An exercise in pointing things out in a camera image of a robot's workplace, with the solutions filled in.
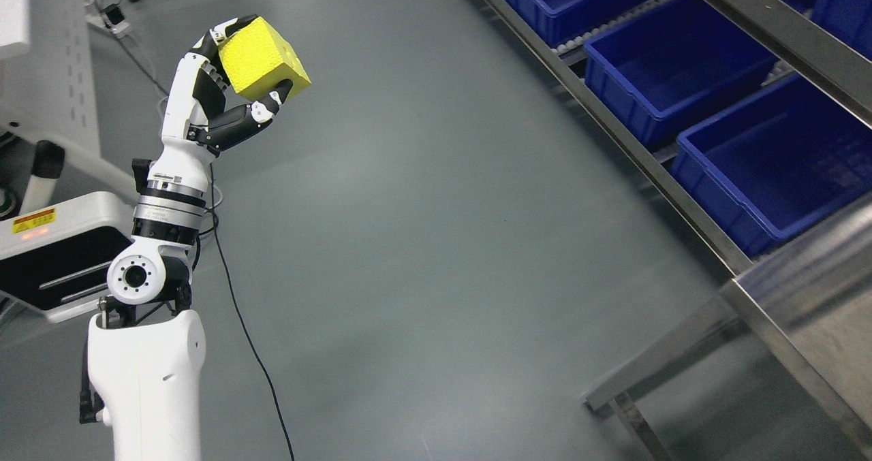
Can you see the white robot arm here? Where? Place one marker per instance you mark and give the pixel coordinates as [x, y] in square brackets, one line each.
[146, 346]

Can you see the steel shelf rack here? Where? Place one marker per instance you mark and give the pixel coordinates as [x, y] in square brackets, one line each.
[568, 62]

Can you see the white machine with warning label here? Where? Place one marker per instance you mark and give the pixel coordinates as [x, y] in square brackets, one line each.
[54, 258]

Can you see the yellow foam block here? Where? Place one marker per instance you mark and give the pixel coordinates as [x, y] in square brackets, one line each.
[257, 58]

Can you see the stainless steel table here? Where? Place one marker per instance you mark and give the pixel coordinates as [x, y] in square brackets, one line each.
[808, 302]

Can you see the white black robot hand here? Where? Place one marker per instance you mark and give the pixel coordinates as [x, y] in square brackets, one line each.
[205, 117]

